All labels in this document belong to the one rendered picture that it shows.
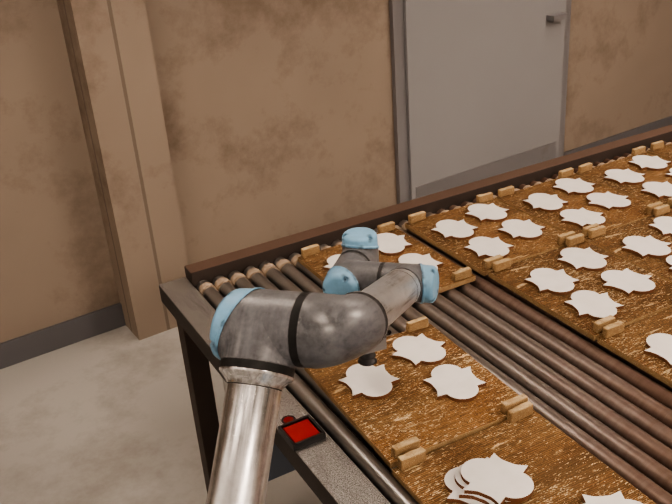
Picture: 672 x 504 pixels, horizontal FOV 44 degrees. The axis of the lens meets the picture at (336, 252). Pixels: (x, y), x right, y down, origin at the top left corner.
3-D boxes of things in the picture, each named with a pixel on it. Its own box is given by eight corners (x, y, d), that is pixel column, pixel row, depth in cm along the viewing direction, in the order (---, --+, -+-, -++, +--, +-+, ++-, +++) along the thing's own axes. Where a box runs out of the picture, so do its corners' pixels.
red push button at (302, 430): (295, 448, 173) (295, 443, 173) (283, 433, 178) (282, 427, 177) (321, 438, 176) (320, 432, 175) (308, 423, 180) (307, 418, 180)
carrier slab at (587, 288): (593, 341, 200) (594, 326, 198) (487, 276, 233) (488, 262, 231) (696, 299, 214) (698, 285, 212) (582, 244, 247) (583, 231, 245)
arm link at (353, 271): (372, 276, 158) (387, 251, 167) (316, 272, 161) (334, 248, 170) (375, 312, 161) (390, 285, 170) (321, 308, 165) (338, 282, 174)
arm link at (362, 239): (334, 240, 170) (347, 223, 177) (338, 287, 174) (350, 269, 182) (371, 243, 167) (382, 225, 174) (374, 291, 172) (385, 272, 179)
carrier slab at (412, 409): (390, 469, 165) (390, 463, 164) (304, 369, 198) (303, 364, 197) (532, 411, 178) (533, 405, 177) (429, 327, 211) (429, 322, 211)
